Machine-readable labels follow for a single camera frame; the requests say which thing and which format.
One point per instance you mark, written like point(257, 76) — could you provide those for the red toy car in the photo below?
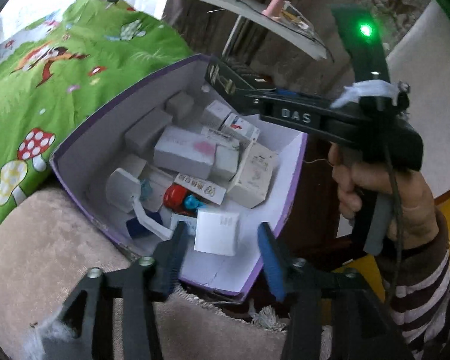
point(175, 197)

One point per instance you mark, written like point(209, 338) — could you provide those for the white fibre tuft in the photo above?
point(48, 339)

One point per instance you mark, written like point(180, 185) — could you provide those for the person's right hand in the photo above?
point(412, 210)

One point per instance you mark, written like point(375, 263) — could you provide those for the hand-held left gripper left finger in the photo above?
point(174, 255)

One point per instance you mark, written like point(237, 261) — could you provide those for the person's right forearm striped sleeve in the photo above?
point(423, 281)

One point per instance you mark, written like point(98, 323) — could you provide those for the white box with pink spot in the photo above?
point(183, 153)

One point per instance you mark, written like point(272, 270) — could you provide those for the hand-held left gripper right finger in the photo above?
point(273, 266)

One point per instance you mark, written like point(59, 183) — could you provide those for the large grey box figure print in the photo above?
point(253, 180)

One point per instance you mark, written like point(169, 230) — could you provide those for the white shelf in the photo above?
point(247, 7)

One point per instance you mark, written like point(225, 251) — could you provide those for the small white box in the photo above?
point(215, 112)

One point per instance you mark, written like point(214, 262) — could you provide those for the green cartoon printed blanket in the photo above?
point(60, 101)

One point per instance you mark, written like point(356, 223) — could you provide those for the white plastic holder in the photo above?
point(123, 187)

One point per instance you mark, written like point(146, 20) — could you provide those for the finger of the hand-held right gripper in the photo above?
point(247, 101)
point(292, 92)

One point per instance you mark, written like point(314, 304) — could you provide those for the beige plush sofa cover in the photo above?
point(41, 270)

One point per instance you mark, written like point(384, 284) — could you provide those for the white box with barcode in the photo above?
point(217, 234)

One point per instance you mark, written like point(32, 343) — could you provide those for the purple storage box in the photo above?
point(90, 146)

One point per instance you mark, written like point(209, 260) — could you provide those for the teal lattice toy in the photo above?
point(192, 201)

